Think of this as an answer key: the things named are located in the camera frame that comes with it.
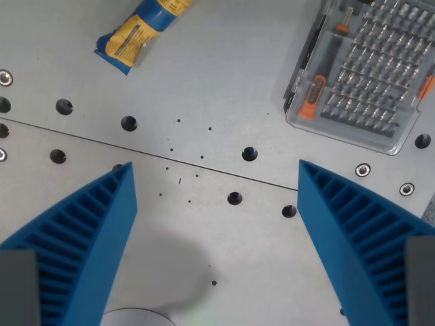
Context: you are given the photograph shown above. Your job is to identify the clear plastic bit set case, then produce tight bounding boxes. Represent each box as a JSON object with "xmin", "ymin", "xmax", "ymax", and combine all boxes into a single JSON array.
[{"xmin": 283, "ymin": 0, "xmax": 435, "ymax": 156}]

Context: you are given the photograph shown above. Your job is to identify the grey rack of screwdriver bits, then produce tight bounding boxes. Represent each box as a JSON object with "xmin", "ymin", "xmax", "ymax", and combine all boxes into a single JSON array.
[{"xmin": 319, "ymin": 0, "xmax": 435, "ymax": 139}]

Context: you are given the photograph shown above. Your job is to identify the orange case latch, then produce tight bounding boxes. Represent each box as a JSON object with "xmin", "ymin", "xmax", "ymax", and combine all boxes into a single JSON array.
[{"xmin": 417, "ymin": 75, "xmax": 435, "ymax": 100}]

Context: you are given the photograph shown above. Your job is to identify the black and orange screwdriver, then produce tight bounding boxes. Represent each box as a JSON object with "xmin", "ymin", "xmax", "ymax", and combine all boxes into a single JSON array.
[{"xmin": 297, "ymin": 5, "xmax": 357, "ymax": 120}]

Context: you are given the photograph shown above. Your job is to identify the blue bag with yellow labels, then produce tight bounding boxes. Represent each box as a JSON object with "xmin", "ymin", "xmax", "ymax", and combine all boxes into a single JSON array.
[{"xmin": 93, "ymin": 0, "xmax": 196, "ymax": 76}]

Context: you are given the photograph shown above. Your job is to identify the round grey metal disc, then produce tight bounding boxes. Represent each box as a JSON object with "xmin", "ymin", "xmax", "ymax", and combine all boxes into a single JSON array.
[{"xmin": 101, "ymin": 307, "xmax": 175, "ymax": 326}]

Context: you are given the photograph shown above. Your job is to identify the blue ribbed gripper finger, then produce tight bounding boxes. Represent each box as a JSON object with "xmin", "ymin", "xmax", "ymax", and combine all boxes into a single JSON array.
[
  {"xmin": 296, "ymin": 159, "xmax": 435, "ymax": 326},
  {"xmin": 0, "ymin": 161, "xmax": 138, "ymax": 326}
]

